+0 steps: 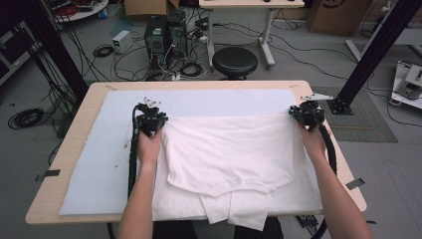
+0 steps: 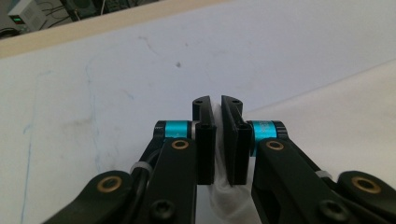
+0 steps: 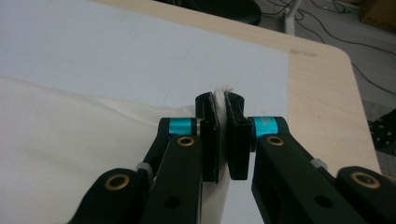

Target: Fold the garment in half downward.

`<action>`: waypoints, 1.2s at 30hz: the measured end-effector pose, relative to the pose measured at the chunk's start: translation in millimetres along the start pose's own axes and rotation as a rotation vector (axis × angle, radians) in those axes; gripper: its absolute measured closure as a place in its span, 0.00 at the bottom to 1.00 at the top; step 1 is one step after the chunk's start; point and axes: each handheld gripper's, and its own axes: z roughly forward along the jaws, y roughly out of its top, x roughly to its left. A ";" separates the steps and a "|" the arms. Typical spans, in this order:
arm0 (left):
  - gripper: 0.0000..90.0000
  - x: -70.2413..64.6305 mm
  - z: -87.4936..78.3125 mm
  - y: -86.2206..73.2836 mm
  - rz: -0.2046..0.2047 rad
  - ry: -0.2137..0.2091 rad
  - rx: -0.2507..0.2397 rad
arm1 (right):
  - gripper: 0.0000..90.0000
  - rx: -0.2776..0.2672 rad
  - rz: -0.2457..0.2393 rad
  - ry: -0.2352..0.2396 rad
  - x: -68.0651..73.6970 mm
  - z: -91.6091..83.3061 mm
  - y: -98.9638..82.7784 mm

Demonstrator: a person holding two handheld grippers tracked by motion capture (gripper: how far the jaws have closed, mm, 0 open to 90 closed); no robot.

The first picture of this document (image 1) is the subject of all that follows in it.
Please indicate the black metal stand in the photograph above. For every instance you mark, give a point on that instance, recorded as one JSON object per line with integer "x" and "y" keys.
{"x": 371, "y": 56}
{"x": 56, "y": 46}

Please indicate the white device on floor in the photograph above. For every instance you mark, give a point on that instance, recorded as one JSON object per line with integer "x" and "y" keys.
{"x": 408, "y": 86}

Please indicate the person's right hand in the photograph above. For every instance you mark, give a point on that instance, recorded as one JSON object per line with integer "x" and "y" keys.
{"x": 312, "y": 141}

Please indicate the pale blue table mat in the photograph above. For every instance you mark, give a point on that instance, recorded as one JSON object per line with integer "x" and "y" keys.
{"x": 99, "y": 159}

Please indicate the small cardboard box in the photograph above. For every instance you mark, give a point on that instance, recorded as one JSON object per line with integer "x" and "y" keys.
{"x": 146, "y": 6}

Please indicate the black round stool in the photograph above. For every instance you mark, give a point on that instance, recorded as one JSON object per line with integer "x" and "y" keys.
{"x": 235, "y": 61}

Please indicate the white t-shirt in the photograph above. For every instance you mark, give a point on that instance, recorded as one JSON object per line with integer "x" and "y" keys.
{"x": 229, "y": 149}

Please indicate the grey floor mat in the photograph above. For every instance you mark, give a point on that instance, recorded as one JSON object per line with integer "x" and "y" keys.
{"x": 365, "y": 126}

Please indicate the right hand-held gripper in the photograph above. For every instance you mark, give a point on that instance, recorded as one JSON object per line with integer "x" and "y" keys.
{"x": 310, "y": 114}

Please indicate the black computer tower green label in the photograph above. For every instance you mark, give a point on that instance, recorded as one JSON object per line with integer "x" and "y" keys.
{"x": 155, "y": 40}

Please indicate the black equipment case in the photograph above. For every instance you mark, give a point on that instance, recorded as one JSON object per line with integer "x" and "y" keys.
{"x": 13, "y": 53}

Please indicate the large cardboard box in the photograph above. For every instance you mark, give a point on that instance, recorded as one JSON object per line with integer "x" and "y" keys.
{"x": 338, "y": 16}

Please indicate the person's left hand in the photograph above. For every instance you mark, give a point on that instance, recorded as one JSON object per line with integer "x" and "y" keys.
{"x": 149, "y": 149}

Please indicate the white desk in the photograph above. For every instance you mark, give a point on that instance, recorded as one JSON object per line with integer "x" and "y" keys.
{"x": 252, "y": 3}

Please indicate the white round table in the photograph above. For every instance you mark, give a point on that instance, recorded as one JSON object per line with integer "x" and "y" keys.
{"x": 83, "y": 13}

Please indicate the white power supply box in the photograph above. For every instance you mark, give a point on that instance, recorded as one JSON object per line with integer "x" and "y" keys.
{"x": 122, "y": 41}

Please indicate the black tape strip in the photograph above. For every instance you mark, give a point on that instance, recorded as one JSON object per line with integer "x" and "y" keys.
{"x": 355, "y": 184}
{"x": 49, "y": 173}

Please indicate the person's legs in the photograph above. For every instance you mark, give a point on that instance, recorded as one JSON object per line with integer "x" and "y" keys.
{"x": 175, "y": 230}

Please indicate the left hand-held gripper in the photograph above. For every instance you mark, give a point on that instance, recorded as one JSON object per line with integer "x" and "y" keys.
{"x": 150, "y": 119}

